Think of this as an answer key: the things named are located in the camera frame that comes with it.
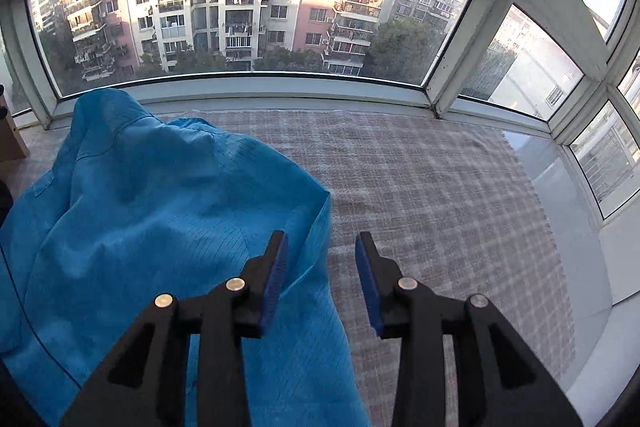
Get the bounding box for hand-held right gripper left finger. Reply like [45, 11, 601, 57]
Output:
[60, 231, 290, 427]

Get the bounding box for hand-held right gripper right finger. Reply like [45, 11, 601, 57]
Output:
[354, 231, 585, 427]

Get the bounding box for blue striped zip jacket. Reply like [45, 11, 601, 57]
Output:
[0, 88, 372, 427]

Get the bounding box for pink plaid blanket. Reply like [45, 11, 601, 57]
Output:
[0, 109, 591, 427]

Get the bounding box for white framed bay window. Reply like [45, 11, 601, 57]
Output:
[0, 0, 640, 223]

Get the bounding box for white window sill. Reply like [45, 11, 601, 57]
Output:
[502, 132, 613, 408]

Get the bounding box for apartment buildings outside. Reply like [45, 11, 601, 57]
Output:
[27, 0, 478, 88]

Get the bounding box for wooden board panel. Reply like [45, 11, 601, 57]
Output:
[0, 112, 31, 162]

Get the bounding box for thin black cable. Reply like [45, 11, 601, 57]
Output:
[0, 243, 83, 392]

